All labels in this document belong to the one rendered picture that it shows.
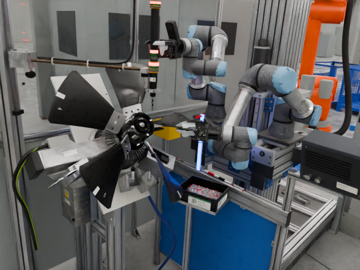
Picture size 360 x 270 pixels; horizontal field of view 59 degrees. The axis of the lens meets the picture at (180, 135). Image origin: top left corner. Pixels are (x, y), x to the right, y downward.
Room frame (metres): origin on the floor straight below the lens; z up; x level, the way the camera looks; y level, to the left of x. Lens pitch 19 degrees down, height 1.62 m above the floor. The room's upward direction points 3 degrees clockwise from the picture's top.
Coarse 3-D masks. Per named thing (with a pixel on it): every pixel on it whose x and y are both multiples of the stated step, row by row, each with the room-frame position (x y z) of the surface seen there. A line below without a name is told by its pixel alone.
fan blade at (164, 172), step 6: (156, 156) 1.24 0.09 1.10; (162, 168) 1.22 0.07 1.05; (162, 174) 1.19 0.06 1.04; (168, 174) 1.25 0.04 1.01; (168, 180) 1.20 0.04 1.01; (174, 180) 1.31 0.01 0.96; (168, 186) 1.17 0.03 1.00; (174, 186) 1.23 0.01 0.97; (180, 186) 1.32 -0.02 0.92; (168, 192) 1.14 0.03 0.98; (174, 192) 1.19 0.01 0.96; (180, 192) 1.25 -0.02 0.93; (174, 198) 1.16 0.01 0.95; (180, 198) 1.21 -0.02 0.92
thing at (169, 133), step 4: (152, 120) 1.87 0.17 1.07; (156, 120) 1.87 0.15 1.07; (164, 128) 1.78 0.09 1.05; (168, 128) 1.76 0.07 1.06; (172, 128) 1.78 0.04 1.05; (176, 128) 1.80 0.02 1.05; (156, 132) 1.83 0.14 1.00; (160, 132) 1.81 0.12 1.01; (164, 132) 1.78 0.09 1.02; (168, 132) 1.76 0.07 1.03; (172, 132) 1.78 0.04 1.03; (176, 132) 1.80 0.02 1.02; (160, 136) 1.81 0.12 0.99; (164, 136) 1.78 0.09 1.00; (168, 136) 1.76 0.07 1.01; (172, 136) 1.78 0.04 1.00; (176, 136) 1.80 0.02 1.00; (180, 136) 1.83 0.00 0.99
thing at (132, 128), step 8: (136, 112) 1.30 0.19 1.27; (136, 120) 1.28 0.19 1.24; (144, 120) 1.30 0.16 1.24; (128, 128) 1.25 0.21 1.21; (136, 128) 1.26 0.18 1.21; (144, 128) 1.28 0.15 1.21; (152, 128) 1.30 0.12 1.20; (120, 136) 1.30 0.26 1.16; (136, 136) 1.24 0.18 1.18; (144, 136) 1.24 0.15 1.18; (136, 144) 1.32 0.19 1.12
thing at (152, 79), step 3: (150, 75) 1.37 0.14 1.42; (153, 75) 1.37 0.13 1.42; (156, 75) 1.38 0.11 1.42; (150, 78) 1.37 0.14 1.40; (153, 78) 1.37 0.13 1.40; (156, 78) 1.38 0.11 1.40; (150, 81) 1.37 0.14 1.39; (153, 81) 1.37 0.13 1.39; (156, 81) 1.38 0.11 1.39; (150, 84) 1.38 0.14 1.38; (153, 84) 1.37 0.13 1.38; (156, 84) 1.38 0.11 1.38; (150, 87) 1.38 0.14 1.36; (153, 87) 1.37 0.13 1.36; (156, 87) 1.38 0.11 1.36; (150, 93) 1.38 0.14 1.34; (153, 93) 1.38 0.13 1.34; (153, 96) 1.38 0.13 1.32
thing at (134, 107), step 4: (136, 104) 1.39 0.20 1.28; (140, 104) 1.39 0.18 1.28; (124, 108) 1.40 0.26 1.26; (128, 108) 1.39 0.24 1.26; (132, 108) 1.39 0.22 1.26; (136, 108) 1.38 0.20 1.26; (140, 108) 1.38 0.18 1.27; (124, 112) 1.38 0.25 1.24; (128, 112) 1.38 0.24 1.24; (132, 112) 1.37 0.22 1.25; (128, 116) 1.37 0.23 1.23
